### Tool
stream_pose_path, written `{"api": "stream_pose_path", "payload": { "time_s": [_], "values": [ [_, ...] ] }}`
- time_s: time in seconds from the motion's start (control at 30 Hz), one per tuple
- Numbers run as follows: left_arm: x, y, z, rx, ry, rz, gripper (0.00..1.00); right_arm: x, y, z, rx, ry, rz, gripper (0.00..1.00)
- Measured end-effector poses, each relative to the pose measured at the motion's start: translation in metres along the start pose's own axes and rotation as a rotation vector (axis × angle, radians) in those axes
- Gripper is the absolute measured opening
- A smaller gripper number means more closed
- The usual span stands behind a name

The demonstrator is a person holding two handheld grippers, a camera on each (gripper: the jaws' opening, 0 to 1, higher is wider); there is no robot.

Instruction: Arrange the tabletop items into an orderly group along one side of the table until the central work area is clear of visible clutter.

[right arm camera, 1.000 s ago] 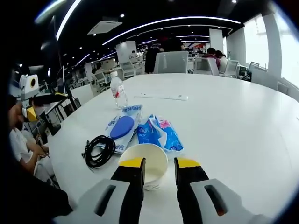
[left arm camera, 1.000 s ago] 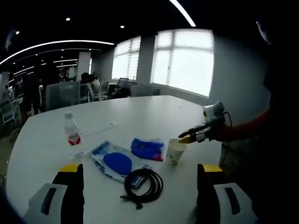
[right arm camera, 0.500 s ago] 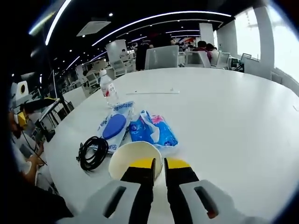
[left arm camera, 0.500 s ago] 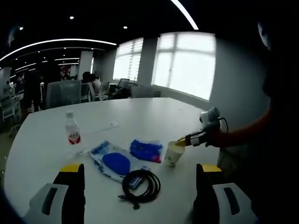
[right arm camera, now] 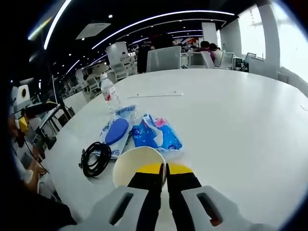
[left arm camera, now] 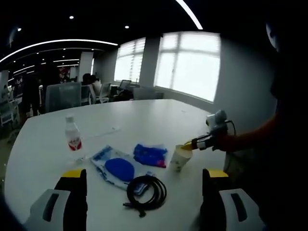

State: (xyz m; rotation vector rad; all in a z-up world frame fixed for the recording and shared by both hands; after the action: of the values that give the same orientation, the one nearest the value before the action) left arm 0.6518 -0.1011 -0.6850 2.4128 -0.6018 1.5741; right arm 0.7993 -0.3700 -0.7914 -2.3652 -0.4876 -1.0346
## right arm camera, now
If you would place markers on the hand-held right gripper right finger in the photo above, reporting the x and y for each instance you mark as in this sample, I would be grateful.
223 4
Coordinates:
211 207

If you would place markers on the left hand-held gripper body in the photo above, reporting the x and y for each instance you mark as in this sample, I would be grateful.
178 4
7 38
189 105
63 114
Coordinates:
20 96

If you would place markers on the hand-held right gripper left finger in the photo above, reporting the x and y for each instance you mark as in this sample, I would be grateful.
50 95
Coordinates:
113 207

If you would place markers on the white paper cup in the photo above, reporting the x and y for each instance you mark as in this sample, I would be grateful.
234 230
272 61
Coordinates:
134 158

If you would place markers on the clear plastic water bottle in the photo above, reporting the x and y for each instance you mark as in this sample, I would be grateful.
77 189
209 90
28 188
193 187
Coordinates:
110 93

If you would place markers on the blue face mask packet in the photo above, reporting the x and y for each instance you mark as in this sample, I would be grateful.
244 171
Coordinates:
118 131

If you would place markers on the blue tissue packet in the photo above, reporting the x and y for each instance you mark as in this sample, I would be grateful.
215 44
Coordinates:
168 138

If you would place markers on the white power strip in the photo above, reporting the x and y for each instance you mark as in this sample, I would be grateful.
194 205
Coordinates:
156 95

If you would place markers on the person's black clothing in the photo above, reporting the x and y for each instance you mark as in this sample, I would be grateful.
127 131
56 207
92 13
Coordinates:
43 214

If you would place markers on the ceiling air vent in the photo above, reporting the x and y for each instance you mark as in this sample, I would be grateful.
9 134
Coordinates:
93 31

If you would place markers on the grey mesh office chair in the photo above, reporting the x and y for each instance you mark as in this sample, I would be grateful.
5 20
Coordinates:
163 59

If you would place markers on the bright window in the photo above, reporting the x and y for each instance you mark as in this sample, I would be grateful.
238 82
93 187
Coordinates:
291 48
251 33

